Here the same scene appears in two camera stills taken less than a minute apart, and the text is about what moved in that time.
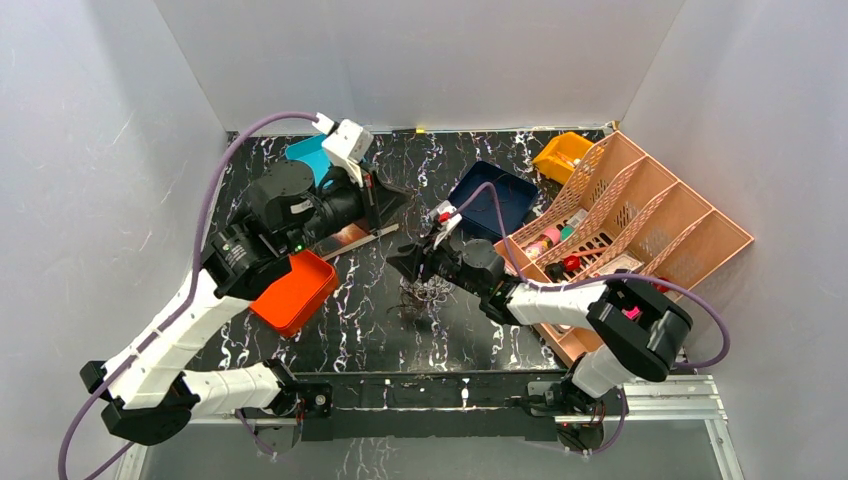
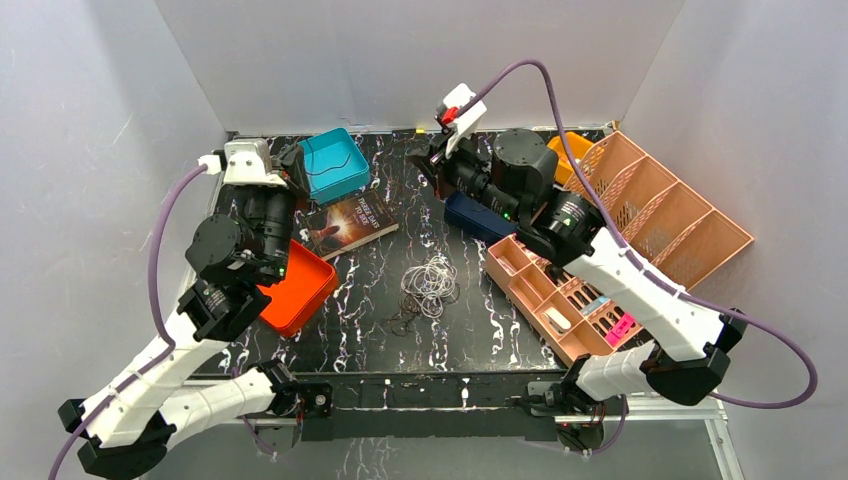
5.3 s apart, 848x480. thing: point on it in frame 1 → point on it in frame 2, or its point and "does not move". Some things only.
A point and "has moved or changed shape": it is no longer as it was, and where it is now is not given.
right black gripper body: (442, 261) → (463, 172)
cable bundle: (424, 297) has moved or changed shape
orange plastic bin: (291, 300) does not move
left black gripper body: (370, 203) → (289, 173)
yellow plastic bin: (558, 159) does not move
